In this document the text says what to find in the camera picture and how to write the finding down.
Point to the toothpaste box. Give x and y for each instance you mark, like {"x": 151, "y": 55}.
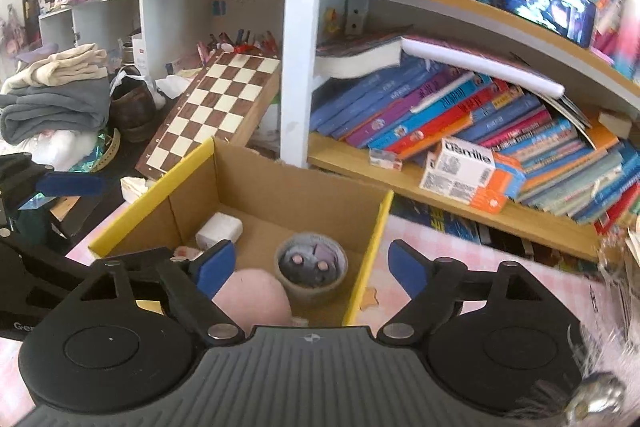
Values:
{"x": 477, "y": 165}
{"x": 490, "y": 198}

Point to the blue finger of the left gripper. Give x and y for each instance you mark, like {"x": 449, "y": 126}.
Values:
{"x": 22, "y": 179}
{"x": 40, "y": 275}

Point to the pink plush pig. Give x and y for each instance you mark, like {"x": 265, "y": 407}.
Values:
{"x": 251, "y": 297}

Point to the wooden bookshelf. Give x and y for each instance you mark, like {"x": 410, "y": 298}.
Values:
{"x": 588, "y": 81}

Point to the row of leaning books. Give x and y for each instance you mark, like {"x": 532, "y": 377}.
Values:
{"x": 405, "y": 93}

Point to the white charger plug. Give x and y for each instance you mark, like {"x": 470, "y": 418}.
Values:
{"x": 220, "y": 227}

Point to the brown leather bag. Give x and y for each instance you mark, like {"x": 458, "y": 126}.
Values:
{"x": 132, "y": 109}

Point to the yellow cardboard box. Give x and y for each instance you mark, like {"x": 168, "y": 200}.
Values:
{"x": 273, "y": 201}

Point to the clear packing tape roll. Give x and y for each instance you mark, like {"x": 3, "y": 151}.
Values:
{"x": 306, "y": 295}

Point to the folded grey towels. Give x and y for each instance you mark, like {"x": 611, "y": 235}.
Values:
{"x": 68, "y": 90}

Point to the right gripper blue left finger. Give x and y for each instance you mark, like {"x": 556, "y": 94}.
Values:
{"x": 191, "y": 286}

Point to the upper toothpaste box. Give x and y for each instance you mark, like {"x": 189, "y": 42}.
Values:
{"x": 477, "y": 165}

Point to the grey toy car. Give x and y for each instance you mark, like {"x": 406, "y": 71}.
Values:
{"x": 310, "y": 265}

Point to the pink cartoon desk mat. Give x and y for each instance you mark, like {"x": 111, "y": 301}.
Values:
{"x": 137, "y": 340}

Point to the small red white box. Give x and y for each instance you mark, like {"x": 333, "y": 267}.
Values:
{"x": 384, "y": 159}

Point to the lower toothpaste box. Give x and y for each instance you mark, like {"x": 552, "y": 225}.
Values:
{"x": 490, "y": 198}

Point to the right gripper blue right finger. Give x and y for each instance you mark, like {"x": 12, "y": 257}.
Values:
{"x": 433, "y": 290}

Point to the chessboard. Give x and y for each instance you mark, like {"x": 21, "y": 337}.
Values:
{"x": 226, "y": 101}

